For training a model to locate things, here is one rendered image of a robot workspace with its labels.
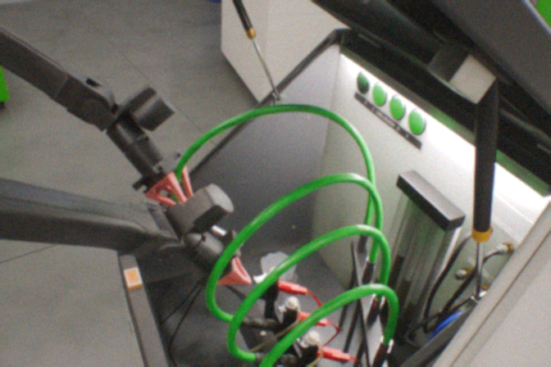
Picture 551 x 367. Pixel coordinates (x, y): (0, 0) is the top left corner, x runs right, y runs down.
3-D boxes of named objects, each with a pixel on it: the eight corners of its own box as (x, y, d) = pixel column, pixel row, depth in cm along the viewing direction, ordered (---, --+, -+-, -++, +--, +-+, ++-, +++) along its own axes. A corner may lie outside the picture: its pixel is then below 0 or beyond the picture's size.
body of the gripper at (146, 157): (184, 156, 89) (159, 126, 88) (160, 174, 80) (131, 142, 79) (162, 174, 92) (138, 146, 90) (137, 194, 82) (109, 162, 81)
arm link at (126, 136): (108, 128, 87) (97, 130, 81) (134, 104, 86) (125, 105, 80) (132, 156, 88) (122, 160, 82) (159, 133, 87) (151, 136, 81)
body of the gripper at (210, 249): (243, 258, 79) (213, 236, 75) (200, 289, 82) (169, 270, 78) (239, 233, 84) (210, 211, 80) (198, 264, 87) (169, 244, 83)
